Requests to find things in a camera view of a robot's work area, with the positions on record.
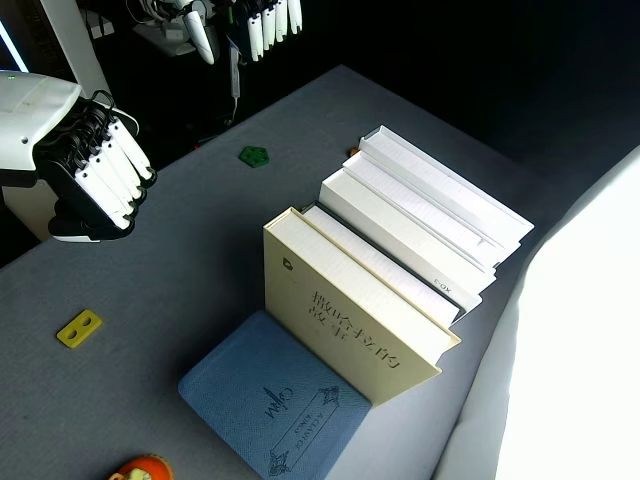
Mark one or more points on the orange toy pastry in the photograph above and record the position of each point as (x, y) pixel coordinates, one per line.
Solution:
(145, 469)

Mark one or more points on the blue notebook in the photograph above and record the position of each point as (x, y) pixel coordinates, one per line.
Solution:
(270, 400)

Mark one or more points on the lit light strip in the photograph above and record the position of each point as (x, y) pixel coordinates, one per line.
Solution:
(14, 47)

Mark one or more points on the white robot body column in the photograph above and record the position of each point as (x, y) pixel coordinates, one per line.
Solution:
(70, 40)

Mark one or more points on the white hanging strip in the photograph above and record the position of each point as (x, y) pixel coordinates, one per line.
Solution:
(235, 80)

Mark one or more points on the small orange piece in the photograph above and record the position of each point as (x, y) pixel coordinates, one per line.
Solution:
(354, 151)

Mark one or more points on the yellow two-hole block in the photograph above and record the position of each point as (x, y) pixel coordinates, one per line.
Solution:
(80, 328)

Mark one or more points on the green pentagon block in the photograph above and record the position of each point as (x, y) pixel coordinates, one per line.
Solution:
(254, 156)

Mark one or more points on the white book olive spine label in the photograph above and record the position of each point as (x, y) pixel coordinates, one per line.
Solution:
(400, 230)

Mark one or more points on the grey table cloth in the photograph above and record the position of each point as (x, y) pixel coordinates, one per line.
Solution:
(150, 300)

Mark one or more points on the white flat housing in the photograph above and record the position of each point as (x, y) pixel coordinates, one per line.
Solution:
(167, 40)

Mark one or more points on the cream hardcover book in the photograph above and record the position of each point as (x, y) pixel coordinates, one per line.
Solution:
(325, 320)

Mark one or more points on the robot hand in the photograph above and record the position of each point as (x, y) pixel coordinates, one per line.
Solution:
(40, 120)
(256, 30)

